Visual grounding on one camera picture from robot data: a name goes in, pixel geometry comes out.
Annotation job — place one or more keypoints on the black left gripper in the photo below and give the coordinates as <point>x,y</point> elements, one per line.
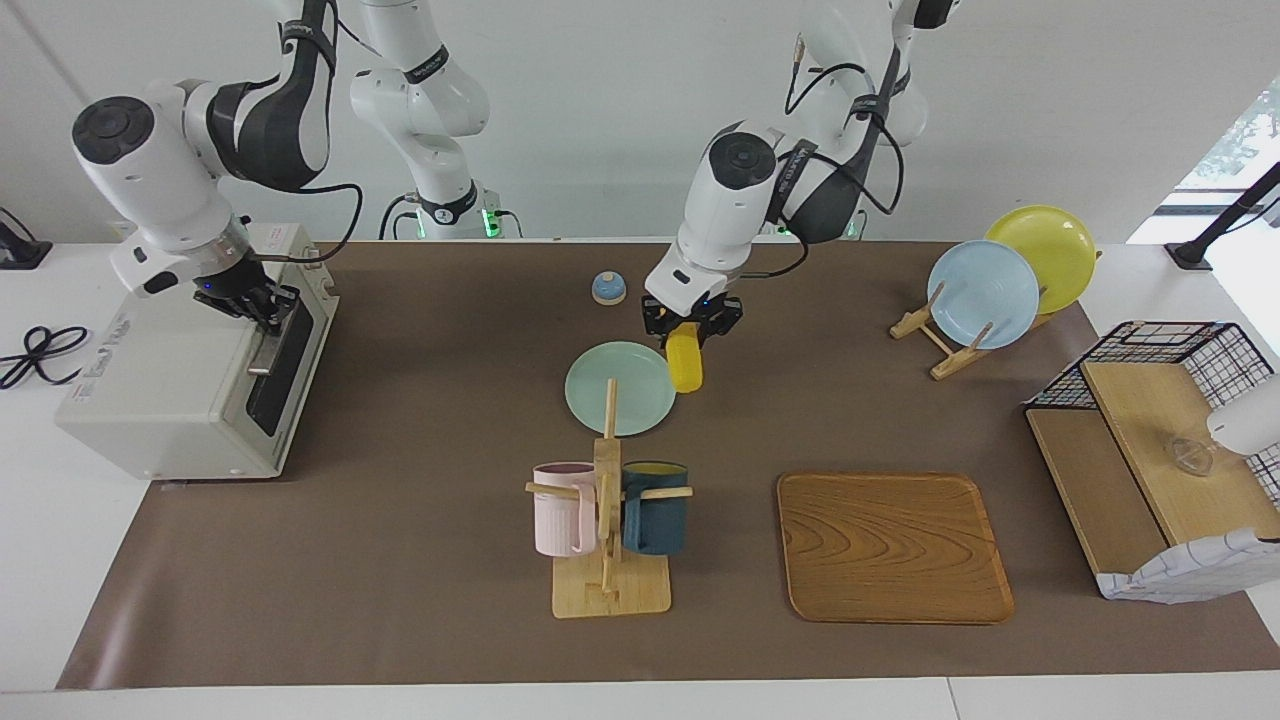
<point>695,308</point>

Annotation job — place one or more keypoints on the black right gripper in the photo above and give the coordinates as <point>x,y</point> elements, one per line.
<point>240,288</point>

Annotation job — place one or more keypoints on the yellow corn cob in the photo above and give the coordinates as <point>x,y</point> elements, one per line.
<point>686,365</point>

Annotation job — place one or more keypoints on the pale green plate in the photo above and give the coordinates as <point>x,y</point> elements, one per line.
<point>630,385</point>

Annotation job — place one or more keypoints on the oven door with glass window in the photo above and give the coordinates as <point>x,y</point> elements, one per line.
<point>285,400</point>

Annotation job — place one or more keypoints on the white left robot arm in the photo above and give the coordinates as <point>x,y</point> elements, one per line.
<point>720,230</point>

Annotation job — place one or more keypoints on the white toaster oven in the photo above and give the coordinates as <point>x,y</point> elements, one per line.
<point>170,370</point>

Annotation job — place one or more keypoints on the small blue bell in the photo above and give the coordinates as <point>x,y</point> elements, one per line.
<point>609,289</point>

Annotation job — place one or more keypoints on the dark blue mug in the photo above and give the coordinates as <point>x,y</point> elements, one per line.
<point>655,525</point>

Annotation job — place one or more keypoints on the pink mug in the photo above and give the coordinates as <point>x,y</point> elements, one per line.
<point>560,515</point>

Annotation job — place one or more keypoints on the black clamp stand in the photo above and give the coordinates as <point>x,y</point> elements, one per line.
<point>20,255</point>

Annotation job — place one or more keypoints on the wooden plate rack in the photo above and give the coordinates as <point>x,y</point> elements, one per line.
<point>955,362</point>

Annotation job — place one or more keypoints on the wooden mug rack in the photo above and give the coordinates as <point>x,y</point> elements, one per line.
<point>610,600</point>

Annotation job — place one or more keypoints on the brown table mat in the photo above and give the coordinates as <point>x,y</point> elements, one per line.
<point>420,560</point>

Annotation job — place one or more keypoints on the light blue plate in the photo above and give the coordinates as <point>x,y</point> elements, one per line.
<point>985,295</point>

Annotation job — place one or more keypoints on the brown wooden tray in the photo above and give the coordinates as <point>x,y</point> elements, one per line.
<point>900,550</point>

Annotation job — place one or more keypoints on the yellow plate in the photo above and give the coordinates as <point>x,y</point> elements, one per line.
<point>1060,255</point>

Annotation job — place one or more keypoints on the wooden two-tier shelf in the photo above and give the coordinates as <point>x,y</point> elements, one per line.
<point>1140,420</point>

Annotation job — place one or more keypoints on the black angled stand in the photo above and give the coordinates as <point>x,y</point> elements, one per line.
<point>1190,255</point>

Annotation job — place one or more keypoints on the small clear glass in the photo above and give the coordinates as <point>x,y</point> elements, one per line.
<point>1190,455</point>

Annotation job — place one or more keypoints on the white checked cloth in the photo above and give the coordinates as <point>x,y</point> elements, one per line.
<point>1190,575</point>

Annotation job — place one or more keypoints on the white rounded object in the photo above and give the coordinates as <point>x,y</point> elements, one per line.
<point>1250,420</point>

